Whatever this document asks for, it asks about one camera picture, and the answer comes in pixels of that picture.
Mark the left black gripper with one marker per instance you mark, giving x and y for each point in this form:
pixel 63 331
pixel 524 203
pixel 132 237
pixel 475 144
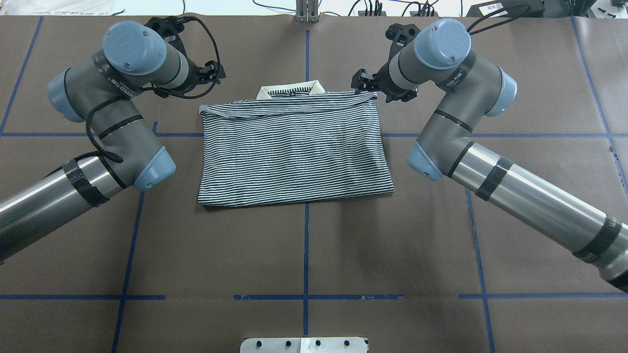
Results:
pixel 196 74

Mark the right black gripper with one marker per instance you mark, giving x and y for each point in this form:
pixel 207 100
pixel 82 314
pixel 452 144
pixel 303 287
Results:
pixel 381 81

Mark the navy white striped polo shirt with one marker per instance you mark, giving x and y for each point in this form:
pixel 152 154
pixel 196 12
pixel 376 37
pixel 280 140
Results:
pixel 292 144

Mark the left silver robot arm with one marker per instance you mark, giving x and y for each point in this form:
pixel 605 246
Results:
pixel 133 59

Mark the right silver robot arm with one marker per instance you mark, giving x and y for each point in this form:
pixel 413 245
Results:
pixel 443 54

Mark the black box with label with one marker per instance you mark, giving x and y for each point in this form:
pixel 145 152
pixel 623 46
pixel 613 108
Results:
pixel 510 8

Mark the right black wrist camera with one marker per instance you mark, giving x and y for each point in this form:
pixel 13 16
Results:
pixel 400 36

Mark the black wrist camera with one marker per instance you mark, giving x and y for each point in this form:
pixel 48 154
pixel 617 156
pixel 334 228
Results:
pixel 400 36
pixel 169 27

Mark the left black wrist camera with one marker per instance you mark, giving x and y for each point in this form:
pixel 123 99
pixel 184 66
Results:
pixel 169 27

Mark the aluminium frame post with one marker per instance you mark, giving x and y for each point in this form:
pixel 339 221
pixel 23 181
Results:
pixel 307 11

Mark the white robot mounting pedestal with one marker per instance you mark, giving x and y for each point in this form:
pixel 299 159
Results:
pixel 350 344

